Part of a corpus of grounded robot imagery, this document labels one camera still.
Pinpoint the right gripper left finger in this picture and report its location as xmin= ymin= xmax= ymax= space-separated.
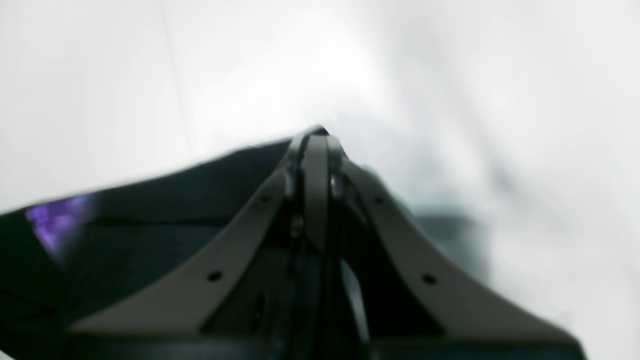
xmin=70 ymin=134 xmax=330 ymax=336

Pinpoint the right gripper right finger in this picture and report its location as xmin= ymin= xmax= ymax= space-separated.
xmin=327 ymin=137 xmax=578 ymax=346

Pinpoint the black T-shirt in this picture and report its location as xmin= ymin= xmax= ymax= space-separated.
xmin=0 ymin=127 xmax=491 ymax=360

